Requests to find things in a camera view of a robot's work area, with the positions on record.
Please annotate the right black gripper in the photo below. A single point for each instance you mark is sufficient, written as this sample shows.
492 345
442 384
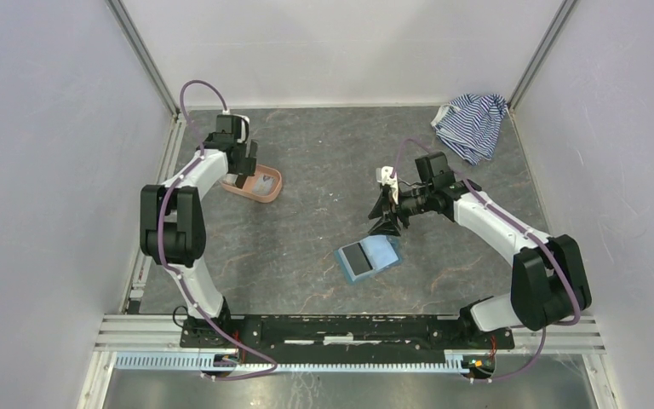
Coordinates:
386 207

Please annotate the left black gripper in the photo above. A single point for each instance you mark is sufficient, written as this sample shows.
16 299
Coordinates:
246 167

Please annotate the teal card holder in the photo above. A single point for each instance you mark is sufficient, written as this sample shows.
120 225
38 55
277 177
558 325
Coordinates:
382 251

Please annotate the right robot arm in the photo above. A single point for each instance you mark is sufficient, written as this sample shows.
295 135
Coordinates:
549 285

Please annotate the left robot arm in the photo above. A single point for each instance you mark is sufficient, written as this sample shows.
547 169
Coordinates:
172 226

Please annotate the white VIP card in tray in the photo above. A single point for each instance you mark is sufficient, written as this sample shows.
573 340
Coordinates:
264 185

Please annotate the pink oval tray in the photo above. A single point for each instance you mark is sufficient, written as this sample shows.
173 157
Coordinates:
227 182

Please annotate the blue striped cloth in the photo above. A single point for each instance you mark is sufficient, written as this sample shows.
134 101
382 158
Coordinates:
470 125

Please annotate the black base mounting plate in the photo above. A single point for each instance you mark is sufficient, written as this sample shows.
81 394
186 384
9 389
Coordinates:
348 339

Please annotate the aluminium frame rail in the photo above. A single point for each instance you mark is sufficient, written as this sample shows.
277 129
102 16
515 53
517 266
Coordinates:
138 360

